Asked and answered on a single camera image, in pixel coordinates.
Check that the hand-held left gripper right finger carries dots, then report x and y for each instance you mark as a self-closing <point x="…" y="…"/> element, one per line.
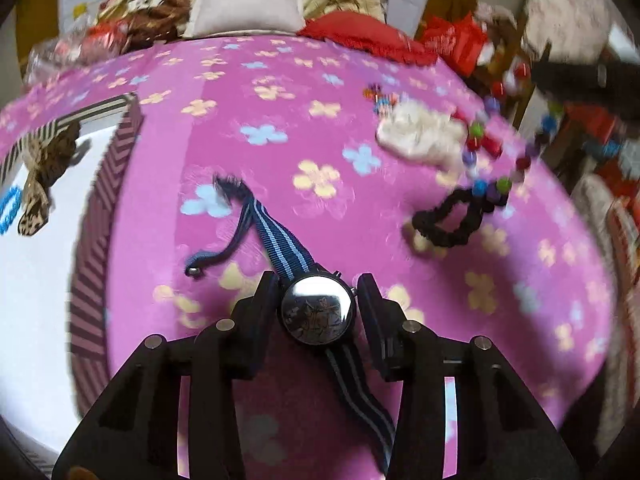
<point x="372" y="310"/>

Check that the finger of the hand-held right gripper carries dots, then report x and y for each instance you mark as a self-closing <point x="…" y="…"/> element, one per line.
<point x="575" y="82"/>

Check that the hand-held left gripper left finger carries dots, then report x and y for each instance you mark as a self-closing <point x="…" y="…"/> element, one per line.
<point x="262" y="310"/>

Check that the striped shallow cardboard box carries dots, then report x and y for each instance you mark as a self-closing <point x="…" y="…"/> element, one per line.
<point x="30" y="310"/>

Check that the pale patterned cloth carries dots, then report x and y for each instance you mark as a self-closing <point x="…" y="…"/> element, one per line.
<point x="565" y="10"/>

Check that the black hair scrunchie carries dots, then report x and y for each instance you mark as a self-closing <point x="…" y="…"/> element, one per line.
<point x="440" y="238"/>

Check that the red shopping bag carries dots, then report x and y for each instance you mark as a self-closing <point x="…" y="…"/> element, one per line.
<point x="450" y="40"/>

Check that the cream hair scrunchie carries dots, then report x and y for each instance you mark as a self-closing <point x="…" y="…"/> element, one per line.
<point x="420" y="135"/>

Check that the red fringed cushion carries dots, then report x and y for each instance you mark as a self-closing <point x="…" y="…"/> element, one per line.
<point x="360" y="30"/>

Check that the leopard print hair bow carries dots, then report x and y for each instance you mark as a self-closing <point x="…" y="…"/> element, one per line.
<point x="40" y="180"/>

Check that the white pillow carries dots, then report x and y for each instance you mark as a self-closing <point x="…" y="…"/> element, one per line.
<point x="245" y="2"/>

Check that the clear plastic bags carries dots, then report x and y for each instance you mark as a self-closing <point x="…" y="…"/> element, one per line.
<point x="65" y="50"/>

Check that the red hat plush toy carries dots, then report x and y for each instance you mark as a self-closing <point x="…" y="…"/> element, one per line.
<point x="115" y="2"/>

